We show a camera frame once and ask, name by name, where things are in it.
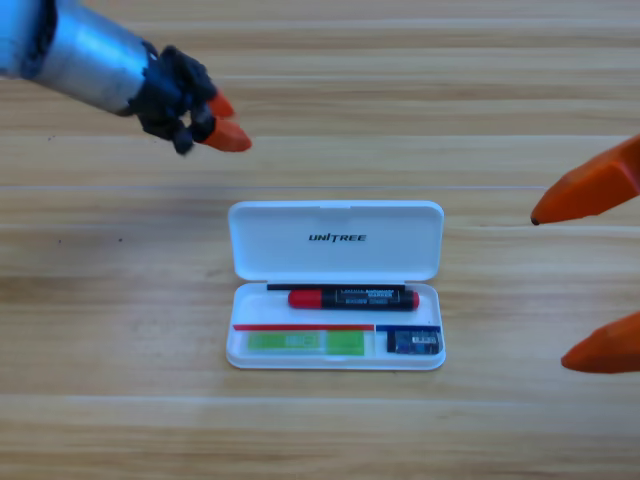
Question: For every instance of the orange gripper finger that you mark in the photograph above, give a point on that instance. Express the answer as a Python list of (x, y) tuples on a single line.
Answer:
[(610, 350), (595, 190)]

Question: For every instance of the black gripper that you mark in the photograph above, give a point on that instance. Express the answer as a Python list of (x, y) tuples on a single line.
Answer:
[(172, 95)]

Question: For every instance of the white Unitree pencil case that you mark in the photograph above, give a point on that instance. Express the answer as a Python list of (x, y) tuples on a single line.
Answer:
[(335, 255)]

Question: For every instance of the small blue black eraser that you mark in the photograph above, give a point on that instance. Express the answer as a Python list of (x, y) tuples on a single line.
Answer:
[(415, 342)]

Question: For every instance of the black marker with red cap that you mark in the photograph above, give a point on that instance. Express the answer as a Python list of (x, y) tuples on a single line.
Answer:
[(350, 299)]

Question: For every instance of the green and white highlighter pen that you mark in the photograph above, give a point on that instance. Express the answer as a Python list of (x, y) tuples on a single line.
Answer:
[(300, 342)]

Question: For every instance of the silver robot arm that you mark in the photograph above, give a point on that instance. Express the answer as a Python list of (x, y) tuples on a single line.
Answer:
[(85, 60)]

